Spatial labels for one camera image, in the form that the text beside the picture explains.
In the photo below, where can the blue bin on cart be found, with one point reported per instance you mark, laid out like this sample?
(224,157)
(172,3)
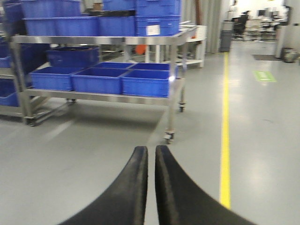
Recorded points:
(147,83)

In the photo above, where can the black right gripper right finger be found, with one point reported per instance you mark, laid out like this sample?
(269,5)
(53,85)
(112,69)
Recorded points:
(180,201)

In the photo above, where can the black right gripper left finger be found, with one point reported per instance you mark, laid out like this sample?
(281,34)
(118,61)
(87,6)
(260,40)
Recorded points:
(124,201)

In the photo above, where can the steel rolling cart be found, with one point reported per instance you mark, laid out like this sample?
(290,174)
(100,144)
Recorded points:
(32,99)

